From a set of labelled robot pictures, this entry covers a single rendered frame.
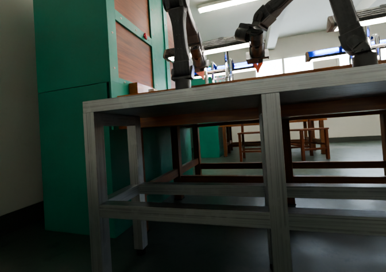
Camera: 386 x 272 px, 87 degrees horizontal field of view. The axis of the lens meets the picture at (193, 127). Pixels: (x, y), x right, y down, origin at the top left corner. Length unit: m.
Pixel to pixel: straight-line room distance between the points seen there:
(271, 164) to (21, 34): 1.77
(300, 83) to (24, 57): 1.71
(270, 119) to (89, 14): 1.16
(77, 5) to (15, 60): 0.59
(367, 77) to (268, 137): 0.26
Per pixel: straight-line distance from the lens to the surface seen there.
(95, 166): 0.77
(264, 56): 1.04
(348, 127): 6.73
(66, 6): 1.57
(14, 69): 1.81
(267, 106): 0.57
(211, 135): 4.01
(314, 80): 0.60
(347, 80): 0.61
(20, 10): 1.99
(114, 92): 1.21
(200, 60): 1.16
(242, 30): 1.03
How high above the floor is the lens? 0.55
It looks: 1 degrees up
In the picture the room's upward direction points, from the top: 4 degrees counter-clockwise
